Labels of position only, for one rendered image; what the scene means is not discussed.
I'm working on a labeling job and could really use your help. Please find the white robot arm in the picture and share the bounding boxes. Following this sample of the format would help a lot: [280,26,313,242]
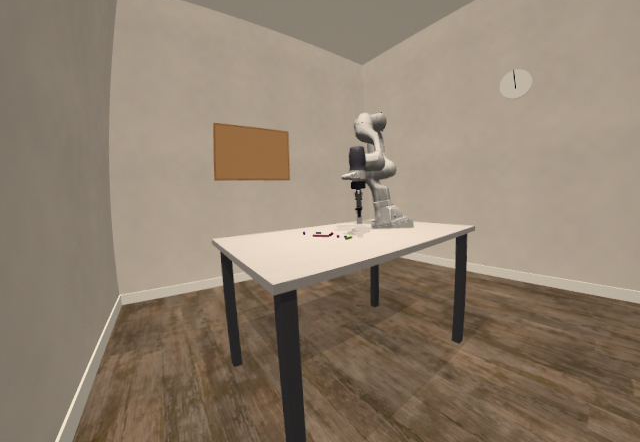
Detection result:
[342,113,407,224]

